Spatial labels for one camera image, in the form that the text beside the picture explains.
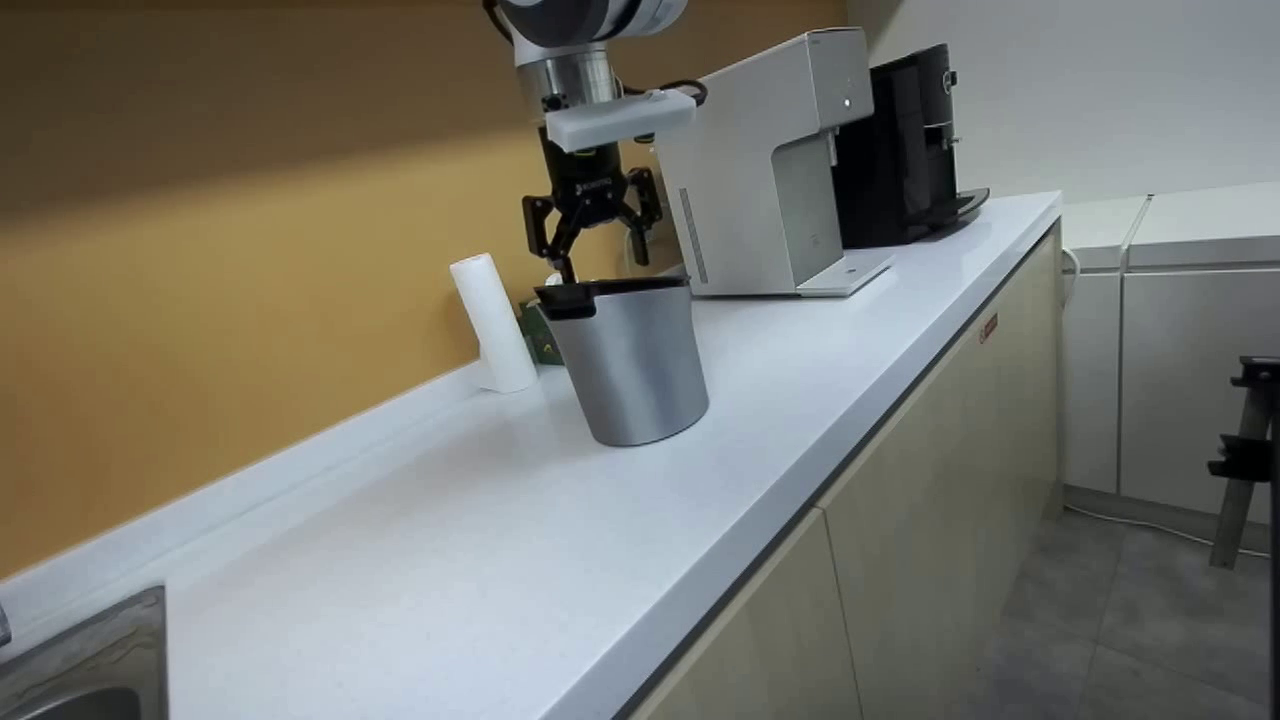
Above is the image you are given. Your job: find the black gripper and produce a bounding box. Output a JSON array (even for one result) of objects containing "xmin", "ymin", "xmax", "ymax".
[{"xmin": 514, "ymin": 132, "xmax": 668, "ymax": 286}]

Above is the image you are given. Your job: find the silver cylindrical metal bin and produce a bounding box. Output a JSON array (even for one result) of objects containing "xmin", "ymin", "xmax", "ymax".
[{"xmin": 541, "ymin": 282, "xmax": 711, "ymax": 450}]

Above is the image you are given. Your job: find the small green object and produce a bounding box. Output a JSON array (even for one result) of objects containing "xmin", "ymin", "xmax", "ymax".
[{"xmin": 514, "ymin": 296, "xmax": 568, "ymax": 373}]

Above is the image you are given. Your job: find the white paper roll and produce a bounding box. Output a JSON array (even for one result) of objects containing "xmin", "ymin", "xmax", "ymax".
[{"xmin": 446, "ymin": 252, "xmax": 541, "ymax": 399}]

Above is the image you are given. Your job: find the white beverage machine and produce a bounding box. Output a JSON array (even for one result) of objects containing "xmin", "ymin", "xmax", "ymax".
[{"xmin": 643, "ymin": 27, "xmax": 897, "ymax": 305}]

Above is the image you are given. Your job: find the black coffee machine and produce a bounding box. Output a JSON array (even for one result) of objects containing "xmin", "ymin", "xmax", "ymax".
[{"xmin": 830, "ymin": 40, "xmax": 995, "ymax": 252}]

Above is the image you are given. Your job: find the wide beige cabinet door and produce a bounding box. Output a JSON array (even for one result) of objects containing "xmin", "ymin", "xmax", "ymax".
[{"xmin": 814, "ymin": 231, "xmax": 1069, "ymax": 720}]

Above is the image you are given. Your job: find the narrow beige cabinet door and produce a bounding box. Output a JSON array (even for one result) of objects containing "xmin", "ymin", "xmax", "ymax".
[{"xmin": 632, "ymin": 510, "xmax": 863, "ymax": 720}]

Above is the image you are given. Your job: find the white low cabinet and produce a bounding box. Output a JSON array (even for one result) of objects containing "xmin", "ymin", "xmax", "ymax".
[{"xmin": 1055, "ymin": 178, "xmax": 1280, "ymax": 524}]

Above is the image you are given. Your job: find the stainless steel sink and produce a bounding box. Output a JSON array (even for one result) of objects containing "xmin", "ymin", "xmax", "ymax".
[{"xmin": 0, "ymin": 584, "xmax": 170, "ymax": 720}]

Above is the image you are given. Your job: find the black tripod stand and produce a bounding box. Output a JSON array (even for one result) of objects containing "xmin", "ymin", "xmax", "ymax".
[{"xmin": 1203, "ymin": 350, "xmax": 1280, "ymax": 571}]

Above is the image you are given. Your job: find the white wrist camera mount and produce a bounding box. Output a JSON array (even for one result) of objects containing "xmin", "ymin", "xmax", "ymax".
[{"xmin": 541, "ymin": 85, "xmax": 705, "ymax": 157}]

